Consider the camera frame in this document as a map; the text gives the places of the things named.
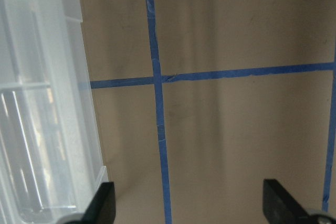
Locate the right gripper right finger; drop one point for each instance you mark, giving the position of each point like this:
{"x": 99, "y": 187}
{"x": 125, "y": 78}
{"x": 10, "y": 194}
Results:
{"x": 280, "y": 207}

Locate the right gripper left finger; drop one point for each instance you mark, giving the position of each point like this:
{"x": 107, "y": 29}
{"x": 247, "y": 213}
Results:
{"x": 102, "y": 208}

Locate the clear plastic storage box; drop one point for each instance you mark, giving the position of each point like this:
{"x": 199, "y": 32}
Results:
{"x": 51, "y": 161}

